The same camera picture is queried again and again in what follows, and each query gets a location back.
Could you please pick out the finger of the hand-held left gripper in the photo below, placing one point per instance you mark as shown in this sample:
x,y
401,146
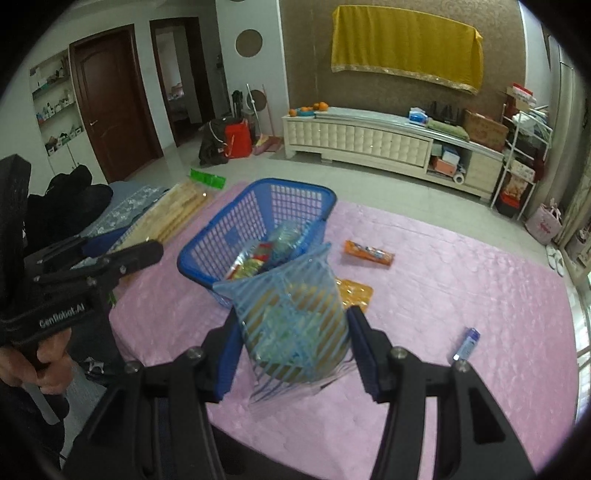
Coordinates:
x,y
129,258
106,240

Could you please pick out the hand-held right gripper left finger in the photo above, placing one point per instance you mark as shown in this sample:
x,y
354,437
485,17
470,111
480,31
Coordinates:
x,y
231,360

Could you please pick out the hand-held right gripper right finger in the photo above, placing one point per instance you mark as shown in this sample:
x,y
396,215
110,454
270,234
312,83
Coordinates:
x,y
364,355

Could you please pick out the blue plastic basket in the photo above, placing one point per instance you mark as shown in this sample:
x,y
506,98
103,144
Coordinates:
x,y
196,273

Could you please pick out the blue striped clear packet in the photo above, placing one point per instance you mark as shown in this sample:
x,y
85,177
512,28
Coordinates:
x,y
295,323
288,240

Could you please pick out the red and yellow snack packet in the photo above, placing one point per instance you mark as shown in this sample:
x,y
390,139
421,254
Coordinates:
x,y
254,267

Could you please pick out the person's left forearm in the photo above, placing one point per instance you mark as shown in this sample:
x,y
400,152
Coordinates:
x,y
23,420

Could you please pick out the person's left hand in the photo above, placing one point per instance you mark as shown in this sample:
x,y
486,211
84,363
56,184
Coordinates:
x,y
53,364

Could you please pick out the grey patterned chair cover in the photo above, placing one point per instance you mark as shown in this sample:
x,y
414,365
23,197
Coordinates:
x,y
134,203

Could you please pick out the black jacket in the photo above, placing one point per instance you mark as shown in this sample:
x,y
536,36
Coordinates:
x,y
69,194

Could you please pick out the flat orange snack packet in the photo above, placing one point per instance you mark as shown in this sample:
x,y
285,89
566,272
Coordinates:
x,y
356,293

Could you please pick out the beige wooden slat seat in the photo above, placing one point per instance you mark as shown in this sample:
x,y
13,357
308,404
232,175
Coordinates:
x,y
175,207

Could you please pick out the small blue tube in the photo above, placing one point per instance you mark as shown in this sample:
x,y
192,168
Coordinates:
x,y
466,345

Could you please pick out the orange snack bar packet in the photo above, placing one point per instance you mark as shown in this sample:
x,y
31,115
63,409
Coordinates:
x,y
369,253

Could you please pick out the green packet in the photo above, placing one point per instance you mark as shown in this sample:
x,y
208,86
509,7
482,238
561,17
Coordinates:
x,y
207,178

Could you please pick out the pink tablecloth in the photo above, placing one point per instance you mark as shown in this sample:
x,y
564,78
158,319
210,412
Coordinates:
x,y
461,286

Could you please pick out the brown wooden door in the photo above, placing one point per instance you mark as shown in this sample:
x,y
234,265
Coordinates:
x,y
115,101

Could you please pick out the black bag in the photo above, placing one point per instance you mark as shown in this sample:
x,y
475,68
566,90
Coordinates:
x,y
212,143

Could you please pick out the red shopping bag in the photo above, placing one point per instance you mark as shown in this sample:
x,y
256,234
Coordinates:
x,y
238,141

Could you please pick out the pink dustpan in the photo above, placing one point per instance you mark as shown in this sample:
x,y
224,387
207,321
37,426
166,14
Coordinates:
x,y
268,144

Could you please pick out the white paper roll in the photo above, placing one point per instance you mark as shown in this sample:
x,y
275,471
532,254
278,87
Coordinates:
x,y
458,178

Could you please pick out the orange box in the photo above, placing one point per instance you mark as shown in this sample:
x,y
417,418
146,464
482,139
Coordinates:
x,y
445,167

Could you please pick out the white slipper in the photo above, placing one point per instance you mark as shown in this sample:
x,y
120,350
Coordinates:
x,y
552,256
558,265

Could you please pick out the white padded low cabinet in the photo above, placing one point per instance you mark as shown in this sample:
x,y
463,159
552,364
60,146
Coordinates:
x,y
369,138

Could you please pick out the pink tote bag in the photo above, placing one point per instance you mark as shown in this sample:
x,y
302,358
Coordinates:
x,y
542,226

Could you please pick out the red gift bag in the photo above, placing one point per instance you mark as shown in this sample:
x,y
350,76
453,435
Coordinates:
x,y
512,189

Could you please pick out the folded green cloth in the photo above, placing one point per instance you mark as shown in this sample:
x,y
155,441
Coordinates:
x,y
448,129

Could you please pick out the blue tissue box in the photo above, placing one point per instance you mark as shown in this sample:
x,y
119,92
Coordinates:
x,y
418,115

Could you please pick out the patterned curtain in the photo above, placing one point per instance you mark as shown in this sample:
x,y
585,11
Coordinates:
x,y
577,217

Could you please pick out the brown cardboard box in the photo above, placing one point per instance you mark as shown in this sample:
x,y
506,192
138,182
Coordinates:
x,y
485,131

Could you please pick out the black upright objects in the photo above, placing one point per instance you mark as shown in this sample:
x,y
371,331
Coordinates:
x,y
448,112

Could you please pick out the red box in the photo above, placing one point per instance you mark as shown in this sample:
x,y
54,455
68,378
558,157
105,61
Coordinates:
x,y
519,94

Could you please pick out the standing air conditioner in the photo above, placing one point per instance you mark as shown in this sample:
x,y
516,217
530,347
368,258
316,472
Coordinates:
x,y
563,115

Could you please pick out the wall shelf with bottles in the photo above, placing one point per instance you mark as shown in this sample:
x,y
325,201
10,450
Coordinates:
x,y
53,106

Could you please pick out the yellow wall cloth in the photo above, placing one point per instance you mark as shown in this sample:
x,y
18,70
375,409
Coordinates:
x,y
406,41

